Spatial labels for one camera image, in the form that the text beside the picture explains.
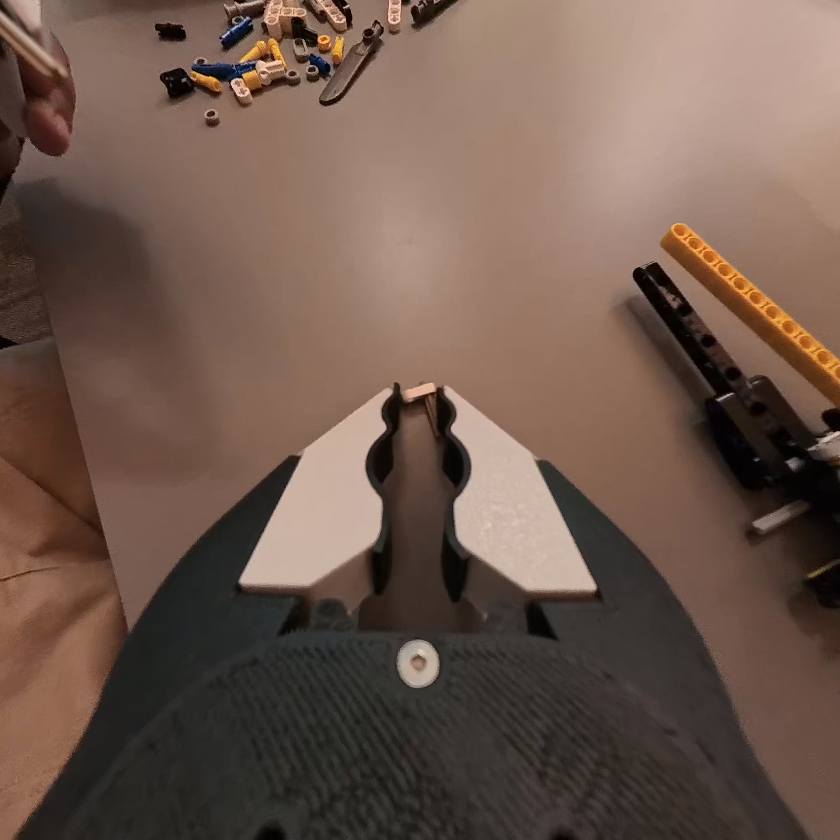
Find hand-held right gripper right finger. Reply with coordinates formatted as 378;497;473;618
436;386;598;616

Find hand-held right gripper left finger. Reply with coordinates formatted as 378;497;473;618
238;385;403;613

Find small tan lego pin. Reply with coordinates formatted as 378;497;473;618
402;382;442;439

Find pile of small lego pieces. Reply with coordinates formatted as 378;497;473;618
154;0;460;127

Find lego technic model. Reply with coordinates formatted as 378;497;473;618
633;223;840;608

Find dark grey lego blade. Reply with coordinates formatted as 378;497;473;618
319;20;385;106

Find person's left hand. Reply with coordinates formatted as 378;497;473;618
23;31;77;157

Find person's tan trousers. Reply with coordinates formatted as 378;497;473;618
0;338;129;840

